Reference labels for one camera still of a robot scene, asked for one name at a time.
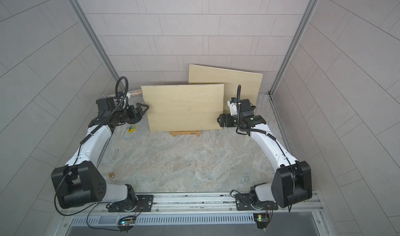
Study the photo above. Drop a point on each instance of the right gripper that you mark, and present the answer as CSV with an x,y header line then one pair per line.
x,y
224,117

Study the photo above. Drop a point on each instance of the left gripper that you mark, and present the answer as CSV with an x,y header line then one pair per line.
x,y
138,113

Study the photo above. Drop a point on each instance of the plywood board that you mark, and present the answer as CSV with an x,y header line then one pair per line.
x,y
250,82
184,107

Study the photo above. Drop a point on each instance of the wooden easel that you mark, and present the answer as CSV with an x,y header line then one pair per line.
x,y
185,133

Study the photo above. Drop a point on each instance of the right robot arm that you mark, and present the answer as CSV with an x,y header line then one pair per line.
x,y
292,182

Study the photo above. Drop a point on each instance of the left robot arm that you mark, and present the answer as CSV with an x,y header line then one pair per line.
x,y
79,183

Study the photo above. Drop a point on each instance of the glitter microphone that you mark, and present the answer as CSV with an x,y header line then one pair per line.
x,y
134,93

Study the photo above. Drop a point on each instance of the small yellow toy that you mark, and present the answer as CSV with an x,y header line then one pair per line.
x,y
131,128

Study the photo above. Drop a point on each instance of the right circuit board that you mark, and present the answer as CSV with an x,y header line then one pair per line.
x,y
262,220

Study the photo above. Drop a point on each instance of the circuit board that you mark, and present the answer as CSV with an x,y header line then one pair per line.
x,y
125,224
262,220

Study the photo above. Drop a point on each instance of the left circuit board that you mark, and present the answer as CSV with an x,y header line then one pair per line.
x,y
125,224

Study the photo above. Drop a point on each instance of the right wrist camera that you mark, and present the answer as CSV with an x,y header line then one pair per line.
x,y
232,105

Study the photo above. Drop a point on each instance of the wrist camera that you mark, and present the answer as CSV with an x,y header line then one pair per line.
x,y
121,100
232,105

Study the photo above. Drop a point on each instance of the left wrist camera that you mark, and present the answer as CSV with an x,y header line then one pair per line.
x,y
121,100

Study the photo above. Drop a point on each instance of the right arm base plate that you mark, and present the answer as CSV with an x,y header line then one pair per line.
x,y
245,202

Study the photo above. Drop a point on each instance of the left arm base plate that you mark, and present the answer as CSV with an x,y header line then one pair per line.
x,y
141,203

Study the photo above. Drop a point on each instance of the aluminium mounting rail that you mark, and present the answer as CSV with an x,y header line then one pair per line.
x,y
195,209

